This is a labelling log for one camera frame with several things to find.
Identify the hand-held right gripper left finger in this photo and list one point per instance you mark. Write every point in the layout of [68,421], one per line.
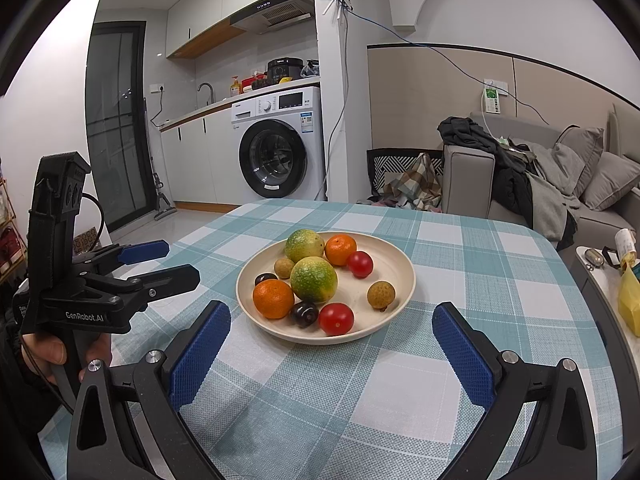
[197,360]

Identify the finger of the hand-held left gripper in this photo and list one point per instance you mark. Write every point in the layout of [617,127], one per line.
[147,251]
[175,280]

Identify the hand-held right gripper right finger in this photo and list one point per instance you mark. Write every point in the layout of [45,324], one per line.
[465,360]

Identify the dark purple cherry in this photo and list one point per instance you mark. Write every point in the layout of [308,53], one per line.
[265,279]
[304,314]

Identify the orange mandarin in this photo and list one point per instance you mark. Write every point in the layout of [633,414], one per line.
[273,299]
[340,250]

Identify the brown longan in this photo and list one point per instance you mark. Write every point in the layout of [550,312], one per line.
[283,267]
[381,294]

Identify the cream round plate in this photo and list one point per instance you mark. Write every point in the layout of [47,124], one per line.
[395,270]

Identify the yellow green passion fruit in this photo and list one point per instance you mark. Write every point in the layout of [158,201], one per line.
[313,280]
[304,244]

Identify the red cherry tomato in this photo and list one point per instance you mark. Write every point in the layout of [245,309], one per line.
[360,264]
[336,319]

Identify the person's left forearm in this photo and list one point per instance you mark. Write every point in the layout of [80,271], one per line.
[20,395]

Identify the person's left hand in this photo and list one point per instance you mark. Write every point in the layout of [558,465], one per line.
[40,352]

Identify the wooden shoe rack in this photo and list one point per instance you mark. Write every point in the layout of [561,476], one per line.
[10,245]

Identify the grey stick vacuum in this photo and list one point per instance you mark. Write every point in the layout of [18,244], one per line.
[162,210]

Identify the teal checked tablecloth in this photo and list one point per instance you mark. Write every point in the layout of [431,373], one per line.
[475,270]

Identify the white lower kitchen cabinet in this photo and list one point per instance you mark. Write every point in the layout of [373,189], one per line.
[200,160]

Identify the black framed glass door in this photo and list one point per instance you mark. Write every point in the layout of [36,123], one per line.
[115,135]

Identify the white side table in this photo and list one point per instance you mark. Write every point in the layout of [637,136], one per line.
[597,285]

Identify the white washing machine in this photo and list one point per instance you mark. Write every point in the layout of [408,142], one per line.
[280,160]

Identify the silver metal object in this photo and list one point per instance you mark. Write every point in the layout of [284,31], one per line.
[593,257]

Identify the metal kitchen faucet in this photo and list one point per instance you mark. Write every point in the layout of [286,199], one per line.
[212,95]

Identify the yellow bag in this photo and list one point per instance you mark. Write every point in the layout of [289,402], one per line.
[630,305]

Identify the grey sofa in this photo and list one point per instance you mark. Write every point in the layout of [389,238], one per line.
[465,180]

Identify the grey blanket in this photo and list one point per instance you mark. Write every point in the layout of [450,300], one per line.
[547,200]

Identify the yellow soap bottle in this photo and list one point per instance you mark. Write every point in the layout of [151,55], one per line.
[235,88]

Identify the plaid cloth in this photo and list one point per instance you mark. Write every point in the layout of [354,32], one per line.
[415,180]

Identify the red box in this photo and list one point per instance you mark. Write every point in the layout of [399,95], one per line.
[250,83]

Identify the white paper roll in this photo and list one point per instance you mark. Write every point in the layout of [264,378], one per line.
[625,242]

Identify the black patterned basket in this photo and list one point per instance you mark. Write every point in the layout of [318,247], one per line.
[377,170]

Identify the black pressure cooker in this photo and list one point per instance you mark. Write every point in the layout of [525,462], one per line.
[284,70]

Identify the dark clothes pile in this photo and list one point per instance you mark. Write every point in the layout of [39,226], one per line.
[460,130]

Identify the grey cushion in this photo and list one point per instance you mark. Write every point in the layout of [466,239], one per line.
[612,182]
[580,155]

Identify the white upper cabinets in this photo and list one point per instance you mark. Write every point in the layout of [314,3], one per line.
[200,10]

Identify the black range hood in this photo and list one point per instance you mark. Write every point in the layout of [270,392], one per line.
[272,12]

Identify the white wall socket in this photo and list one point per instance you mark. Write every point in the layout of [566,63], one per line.
[156,88]

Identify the white green wall device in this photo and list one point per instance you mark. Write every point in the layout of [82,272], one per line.
[492,102]

